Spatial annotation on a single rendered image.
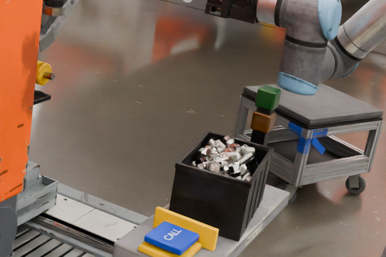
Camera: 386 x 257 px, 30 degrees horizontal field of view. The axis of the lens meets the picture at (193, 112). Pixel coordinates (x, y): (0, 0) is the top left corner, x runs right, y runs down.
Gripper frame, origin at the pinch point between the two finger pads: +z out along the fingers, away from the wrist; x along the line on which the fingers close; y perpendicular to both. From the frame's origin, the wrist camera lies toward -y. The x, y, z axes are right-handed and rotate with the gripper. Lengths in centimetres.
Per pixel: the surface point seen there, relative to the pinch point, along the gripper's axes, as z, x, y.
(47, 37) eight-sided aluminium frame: 29.6, -7.0, 21.7
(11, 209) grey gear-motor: 8, -44, 46
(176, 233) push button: -30, -48, 35
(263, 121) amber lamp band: -30.2, -14.3, 23.4
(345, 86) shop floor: 10, 257, 83
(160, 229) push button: -27, -49, 35
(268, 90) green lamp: -29.7, -13.8, 17.0
